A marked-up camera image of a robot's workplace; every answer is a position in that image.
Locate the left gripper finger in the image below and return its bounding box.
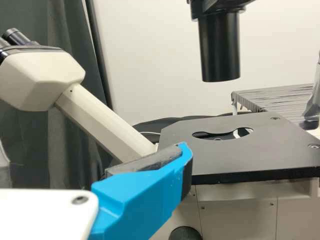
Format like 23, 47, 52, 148
89, 141, 194, 240

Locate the black platform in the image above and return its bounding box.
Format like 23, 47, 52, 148
231, 83, 320, 130

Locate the cream microscope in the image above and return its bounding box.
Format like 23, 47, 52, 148
0, 0, 320, 240

